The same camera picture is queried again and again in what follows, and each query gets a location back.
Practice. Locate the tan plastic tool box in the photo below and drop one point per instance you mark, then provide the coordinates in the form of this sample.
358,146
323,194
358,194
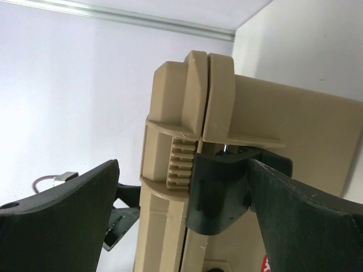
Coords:
204,126

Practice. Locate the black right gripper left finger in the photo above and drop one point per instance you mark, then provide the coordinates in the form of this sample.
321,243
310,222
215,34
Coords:
62,228

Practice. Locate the aluminium left corner post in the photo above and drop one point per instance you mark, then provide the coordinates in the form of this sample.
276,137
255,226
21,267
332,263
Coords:
132,18

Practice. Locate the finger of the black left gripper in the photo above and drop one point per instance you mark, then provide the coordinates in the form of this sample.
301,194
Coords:
122,219

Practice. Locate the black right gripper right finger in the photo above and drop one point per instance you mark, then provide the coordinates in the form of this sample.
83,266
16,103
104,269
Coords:
304,228

